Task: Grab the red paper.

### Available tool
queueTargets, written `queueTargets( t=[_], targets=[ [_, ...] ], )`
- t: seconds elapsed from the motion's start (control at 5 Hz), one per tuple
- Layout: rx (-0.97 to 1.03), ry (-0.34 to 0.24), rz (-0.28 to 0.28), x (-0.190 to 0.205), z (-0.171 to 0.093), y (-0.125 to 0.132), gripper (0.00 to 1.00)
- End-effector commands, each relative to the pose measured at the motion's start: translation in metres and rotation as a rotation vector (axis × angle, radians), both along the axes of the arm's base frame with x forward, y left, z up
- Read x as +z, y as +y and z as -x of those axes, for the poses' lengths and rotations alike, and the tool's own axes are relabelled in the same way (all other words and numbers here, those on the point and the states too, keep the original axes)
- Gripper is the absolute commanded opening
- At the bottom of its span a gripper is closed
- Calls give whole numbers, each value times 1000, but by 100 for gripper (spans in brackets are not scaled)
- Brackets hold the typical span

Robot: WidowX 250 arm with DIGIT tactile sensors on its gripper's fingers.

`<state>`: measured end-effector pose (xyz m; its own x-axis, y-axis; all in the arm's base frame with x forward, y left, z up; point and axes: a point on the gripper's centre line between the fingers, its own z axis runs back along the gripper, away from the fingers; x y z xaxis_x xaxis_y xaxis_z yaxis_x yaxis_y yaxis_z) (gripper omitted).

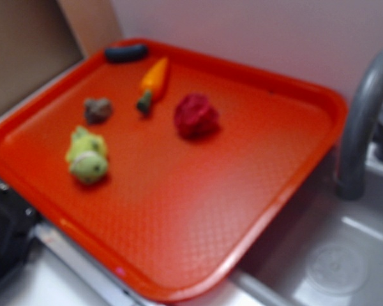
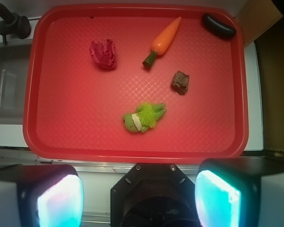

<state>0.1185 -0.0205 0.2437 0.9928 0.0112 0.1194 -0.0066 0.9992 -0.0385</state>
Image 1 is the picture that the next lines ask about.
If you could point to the black object at left edge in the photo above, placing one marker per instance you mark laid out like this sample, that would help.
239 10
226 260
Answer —
17 221

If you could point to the grey toy sink basin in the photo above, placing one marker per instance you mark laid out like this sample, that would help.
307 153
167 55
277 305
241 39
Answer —
320 249

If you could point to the grey toy faucet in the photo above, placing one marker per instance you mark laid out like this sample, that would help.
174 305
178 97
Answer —
364 123

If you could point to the brown cardboard panel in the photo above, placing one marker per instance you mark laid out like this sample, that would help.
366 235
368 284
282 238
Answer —
36 45

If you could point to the green plush frog toy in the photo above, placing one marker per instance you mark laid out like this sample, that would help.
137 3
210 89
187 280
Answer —
87 156

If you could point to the orange plastic tray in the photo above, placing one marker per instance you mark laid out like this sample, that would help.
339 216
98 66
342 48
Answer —
173 215

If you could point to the orange toy carrot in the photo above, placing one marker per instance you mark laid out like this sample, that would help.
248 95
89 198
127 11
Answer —
153 84

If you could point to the dark blue sausage toy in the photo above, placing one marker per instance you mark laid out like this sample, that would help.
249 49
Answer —
126 54

